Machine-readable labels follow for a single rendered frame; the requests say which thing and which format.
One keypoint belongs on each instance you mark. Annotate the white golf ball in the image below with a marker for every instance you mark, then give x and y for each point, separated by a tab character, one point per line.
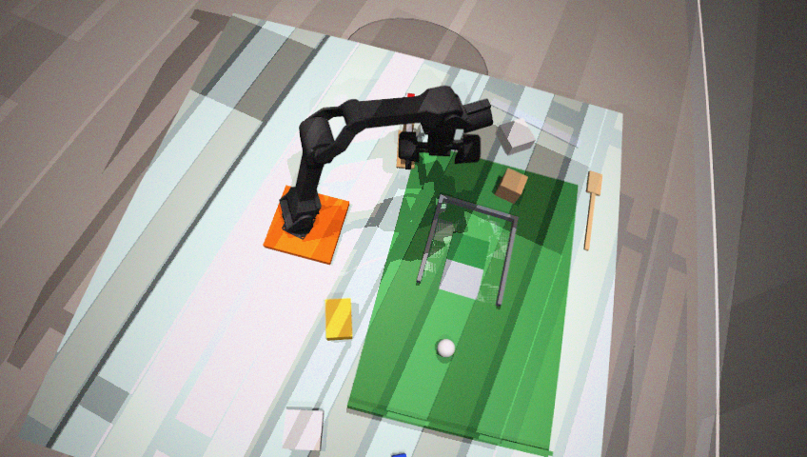
446	348

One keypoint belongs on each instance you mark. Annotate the mustard yellow block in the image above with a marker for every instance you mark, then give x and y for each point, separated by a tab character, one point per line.
338	319

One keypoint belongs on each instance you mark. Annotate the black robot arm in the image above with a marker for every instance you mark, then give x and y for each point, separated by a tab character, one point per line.
439	110

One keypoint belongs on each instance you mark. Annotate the red putter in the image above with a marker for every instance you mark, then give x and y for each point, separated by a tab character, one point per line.
408	128

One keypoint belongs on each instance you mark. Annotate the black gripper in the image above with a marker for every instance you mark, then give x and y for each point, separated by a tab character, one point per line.
469	148

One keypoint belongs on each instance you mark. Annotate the green putting mat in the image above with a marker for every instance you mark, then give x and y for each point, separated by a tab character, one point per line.
501	381

